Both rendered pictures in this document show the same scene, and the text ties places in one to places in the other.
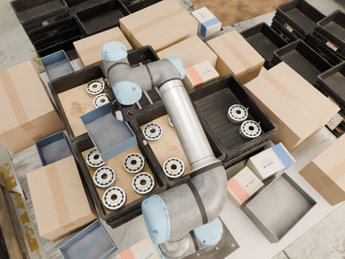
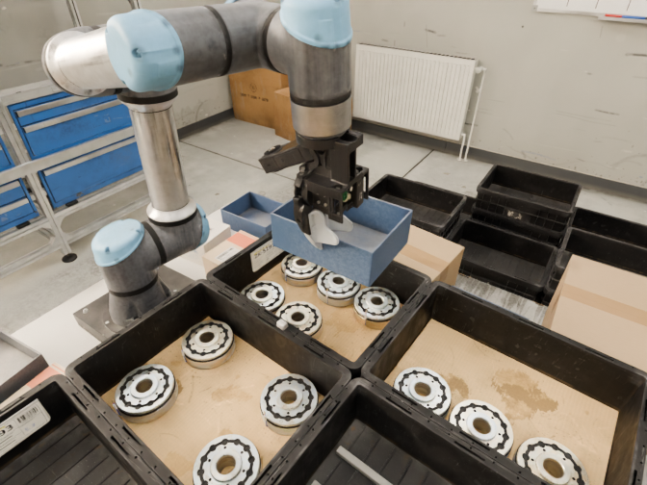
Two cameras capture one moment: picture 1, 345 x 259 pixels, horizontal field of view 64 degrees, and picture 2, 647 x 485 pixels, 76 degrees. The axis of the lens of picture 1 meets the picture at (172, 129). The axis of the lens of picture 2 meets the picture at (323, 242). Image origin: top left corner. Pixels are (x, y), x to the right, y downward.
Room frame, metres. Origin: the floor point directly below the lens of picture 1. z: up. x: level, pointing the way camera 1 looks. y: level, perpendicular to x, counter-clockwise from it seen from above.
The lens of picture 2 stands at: (1.08, -0.01, 1.52)
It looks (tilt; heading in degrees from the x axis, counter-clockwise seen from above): 37 degrees down; 157
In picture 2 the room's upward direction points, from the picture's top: straight up
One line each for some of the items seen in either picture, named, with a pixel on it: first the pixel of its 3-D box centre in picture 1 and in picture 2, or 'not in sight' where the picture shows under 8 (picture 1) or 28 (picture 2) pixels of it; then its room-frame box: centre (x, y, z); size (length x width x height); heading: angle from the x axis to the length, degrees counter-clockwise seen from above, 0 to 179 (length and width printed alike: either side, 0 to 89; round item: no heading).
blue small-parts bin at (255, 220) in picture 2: not in sight; (257, 216); (-0.11, 0.25, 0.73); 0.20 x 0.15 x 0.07; 34
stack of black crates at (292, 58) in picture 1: (295, 75); not in sight; (1.54, -1.01, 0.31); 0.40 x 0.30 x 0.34; 33
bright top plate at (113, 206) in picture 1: (114, 197); (301, 264); (0.33, 0.25, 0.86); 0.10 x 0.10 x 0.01
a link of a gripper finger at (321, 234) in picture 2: not in sight; (323, 234); (0.61, 0.19, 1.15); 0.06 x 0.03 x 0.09; 31
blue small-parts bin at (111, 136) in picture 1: (108, 130); (341, 228); (0.54, 0.26, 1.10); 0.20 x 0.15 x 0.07; 33
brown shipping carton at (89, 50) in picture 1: (104, 54); not in sight; (1.26, 0.44, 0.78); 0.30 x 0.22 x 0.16; 120
